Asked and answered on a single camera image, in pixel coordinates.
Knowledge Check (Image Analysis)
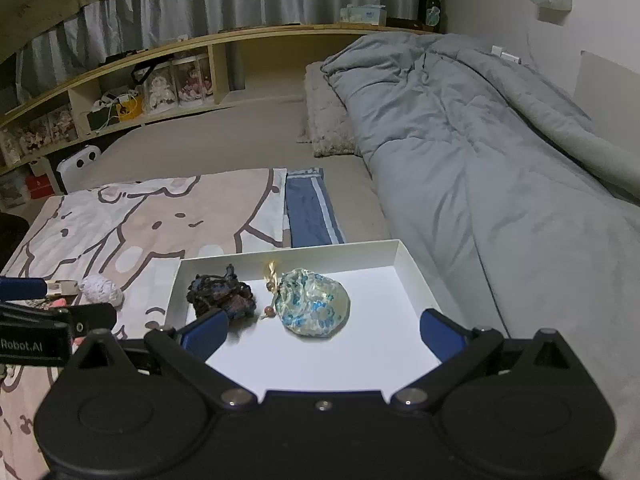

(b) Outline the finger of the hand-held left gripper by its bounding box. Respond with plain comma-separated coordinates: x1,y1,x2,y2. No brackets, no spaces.
0,276,49,301
0,302,118,341

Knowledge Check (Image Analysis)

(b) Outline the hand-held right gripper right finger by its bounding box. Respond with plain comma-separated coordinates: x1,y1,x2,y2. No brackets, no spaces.
390,308,576,409

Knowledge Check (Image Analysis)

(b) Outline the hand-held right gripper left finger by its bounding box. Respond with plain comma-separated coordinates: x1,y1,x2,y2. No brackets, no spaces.
75,307,261,409

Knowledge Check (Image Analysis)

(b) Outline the white yarn ball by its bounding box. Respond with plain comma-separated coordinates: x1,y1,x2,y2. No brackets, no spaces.
79,275,124,307

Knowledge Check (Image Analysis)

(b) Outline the small thread card box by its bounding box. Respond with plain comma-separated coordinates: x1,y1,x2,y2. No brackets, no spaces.
46,279,81,297

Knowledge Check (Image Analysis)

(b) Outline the dark blue yarn bundle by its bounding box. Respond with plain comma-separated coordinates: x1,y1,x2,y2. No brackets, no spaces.
186,264,257,322

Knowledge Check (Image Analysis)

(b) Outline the white cardboard box tray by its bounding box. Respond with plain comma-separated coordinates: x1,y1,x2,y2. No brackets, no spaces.
164,239,445,403

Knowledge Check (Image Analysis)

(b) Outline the blue floral drawstring pouch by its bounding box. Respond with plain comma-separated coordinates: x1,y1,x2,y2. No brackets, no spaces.
260,260,352,342

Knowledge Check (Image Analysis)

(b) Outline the dark brown chair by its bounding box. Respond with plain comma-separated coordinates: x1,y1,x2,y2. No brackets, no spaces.
0,212,28,266

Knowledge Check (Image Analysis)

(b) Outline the clear storage bin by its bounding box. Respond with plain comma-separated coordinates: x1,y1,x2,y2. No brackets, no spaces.
0,170,26,208

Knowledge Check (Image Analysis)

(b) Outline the printed bunny blanket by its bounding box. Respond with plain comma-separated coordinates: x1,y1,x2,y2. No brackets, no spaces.
0,167,290,480

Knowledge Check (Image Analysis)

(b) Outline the white small appliance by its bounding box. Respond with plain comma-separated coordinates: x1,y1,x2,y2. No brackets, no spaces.
56,146,102,193

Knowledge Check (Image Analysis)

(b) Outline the row of figure boxes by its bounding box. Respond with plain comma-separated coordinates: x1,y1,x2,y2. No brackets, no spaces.
0,110,78,166

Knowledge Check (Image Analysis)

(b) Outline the blue striped cloth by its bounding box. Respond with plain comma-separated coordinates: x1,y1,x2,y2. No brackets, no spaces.
285,167,347,248

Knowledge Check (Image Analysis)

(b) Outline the grey duvet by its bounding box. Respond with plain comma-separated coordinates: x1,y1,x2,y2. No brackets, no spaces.
320,32,640,480

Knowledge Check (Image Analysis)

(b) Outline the dark green box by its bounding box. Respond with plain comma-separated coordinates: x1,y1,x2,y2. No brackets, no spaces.
87,110,118,133

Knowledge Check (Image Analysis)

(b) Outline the yellow bag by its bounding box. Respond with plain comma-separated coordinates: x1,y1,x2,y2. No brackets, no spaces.
116,97,143,122

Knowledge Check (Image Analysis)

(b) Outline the clear doll display box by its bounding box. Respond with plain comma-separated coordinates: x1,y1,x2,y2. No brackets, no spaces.
145,65,177,113
172,57,213,106

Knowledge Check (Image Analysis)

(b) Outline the fluffy beige pillow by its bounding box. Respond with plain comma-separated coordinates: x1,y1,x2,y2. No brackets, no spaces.
297,61,362,158

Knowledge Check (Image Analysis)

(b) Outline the wooden headboard shelf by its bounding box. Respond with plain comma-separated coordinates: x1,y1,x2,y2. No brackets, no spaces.
0,24,436,176

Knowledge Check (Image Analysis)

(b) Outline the white charger plug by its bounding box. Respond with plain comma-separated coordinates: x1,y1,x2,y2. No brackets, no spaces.
491,45,522,65

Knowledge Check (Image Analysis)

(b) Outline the tissue box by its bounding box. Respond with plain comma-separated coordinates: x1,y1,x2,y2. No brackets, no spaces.
340,4,388,26

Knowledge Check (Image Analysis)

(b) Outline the white cable bundle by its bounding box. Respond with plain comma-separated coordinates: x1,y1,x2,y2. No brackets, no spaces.
95,90,137,126

